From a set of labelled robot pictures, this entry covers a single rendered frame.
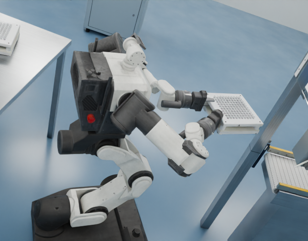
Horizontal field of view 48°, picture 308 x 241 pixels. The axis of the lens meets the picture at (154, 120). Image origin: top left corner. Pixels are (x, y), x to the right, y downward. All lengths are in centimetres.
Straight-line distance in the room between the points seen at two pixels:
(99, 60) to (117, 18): 271
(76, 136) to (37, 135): 127
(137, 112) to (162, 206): 144
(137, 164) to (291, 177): 82
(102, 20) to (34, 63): 222
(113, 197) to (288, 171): 97
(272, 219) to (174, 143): 106
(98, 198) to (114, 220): 24
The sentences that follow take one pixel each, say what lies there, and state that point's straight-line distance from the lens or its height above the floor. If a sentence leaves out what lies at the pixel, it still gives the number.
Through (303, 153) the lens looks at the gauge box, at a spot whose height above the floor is 110.
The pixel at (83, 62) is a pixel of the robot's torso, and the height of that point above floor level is 125.
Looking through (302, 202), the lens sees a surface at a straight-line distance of 201.
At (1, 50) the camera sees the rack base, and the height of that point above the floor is 88.
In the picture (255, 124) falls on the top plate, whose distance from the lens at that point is 183.
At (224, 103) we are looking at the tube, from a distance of 184.
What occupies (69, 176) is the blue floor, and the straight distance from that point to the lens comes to 259.
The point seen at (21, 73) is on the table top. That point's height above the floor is 86.
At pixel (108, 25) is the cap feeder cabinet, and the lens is 419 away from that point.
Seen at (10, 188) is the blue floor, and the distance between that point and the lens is 251.
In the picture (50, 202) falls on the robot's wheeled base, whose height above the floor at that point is 36.
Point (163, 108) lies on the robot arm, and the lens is 174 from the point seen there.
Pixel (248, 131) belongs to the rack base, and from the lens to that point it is 185.
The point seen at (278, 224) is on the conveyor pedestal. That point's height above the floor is 52.
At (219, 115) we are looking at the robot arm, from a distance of 168.
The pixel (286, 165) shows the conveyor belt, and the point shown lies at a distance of 208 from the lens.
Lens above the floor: 200
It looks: 38 degrees down
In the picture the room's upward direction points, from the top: 21 degrees clockwise
